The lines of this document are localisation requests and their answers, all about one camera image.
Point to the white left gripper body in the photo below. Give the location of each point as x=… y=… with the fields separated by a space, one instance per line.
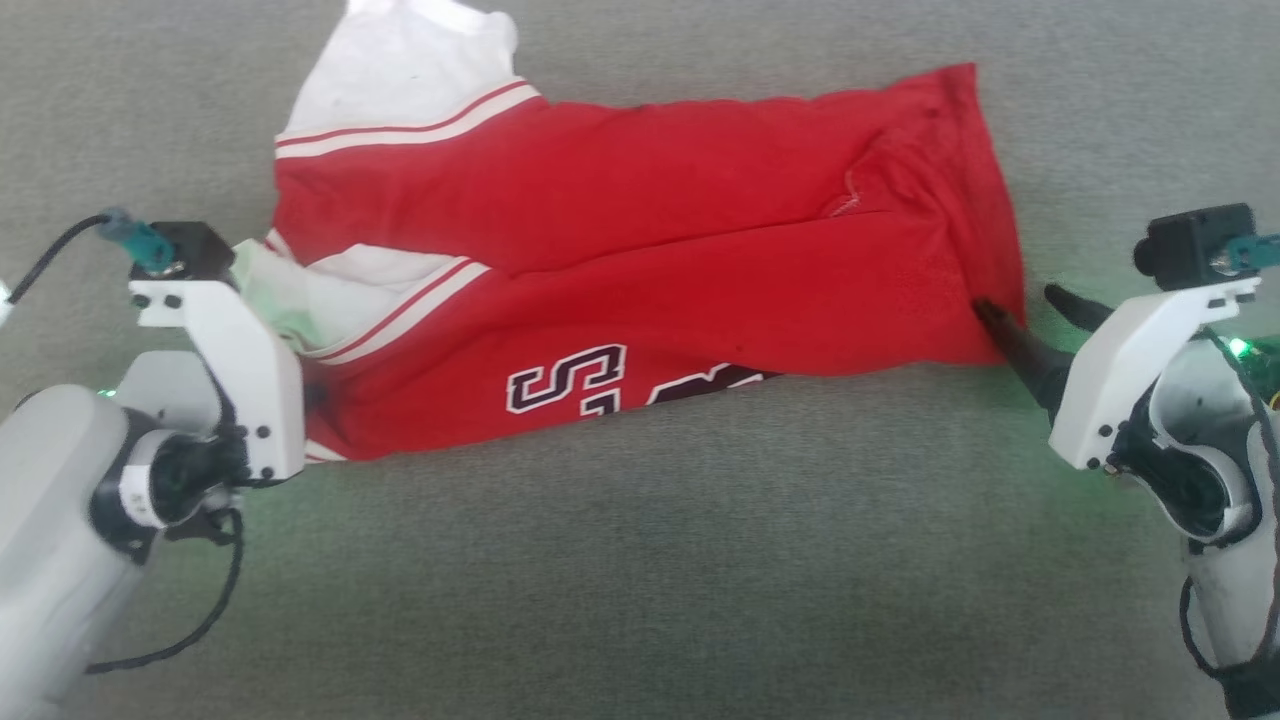
x=260 y=400

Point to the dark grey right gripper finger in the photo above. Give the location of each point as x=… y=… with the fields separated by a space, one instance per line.
x=1080 y=310
x=1030 y=360

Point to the teal left camera connector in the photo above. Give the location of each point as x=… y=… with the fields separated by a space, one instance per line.
x=140 y=240

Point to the red and white jersey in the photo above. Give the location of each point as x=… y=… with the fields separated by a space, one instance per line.
x=650 y=200

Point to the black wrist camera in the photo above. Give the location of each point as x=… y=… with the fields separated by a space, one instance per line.
x=195 y=250
x=1185 y=245

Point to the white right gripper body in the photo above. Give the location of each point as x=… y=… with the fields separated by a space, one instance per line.
x=1110 y=400

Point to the teal right camera connector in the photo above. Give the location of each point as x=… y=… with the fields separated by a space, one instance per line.
x=1255 y=250

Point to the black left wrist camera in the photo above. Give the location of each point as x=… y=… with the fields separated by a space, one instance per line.
x=195 y=250

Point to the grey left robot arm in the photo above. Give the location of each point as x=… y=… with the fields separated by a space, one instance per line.
x=50 y=520

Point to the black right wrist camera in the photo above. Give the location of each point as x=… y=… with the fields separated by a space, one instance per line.
x=1185 y=245

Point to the teal camera connector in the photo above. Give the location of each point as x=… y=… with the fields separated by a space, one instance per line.
x=1255 y=250
x=140 y=240

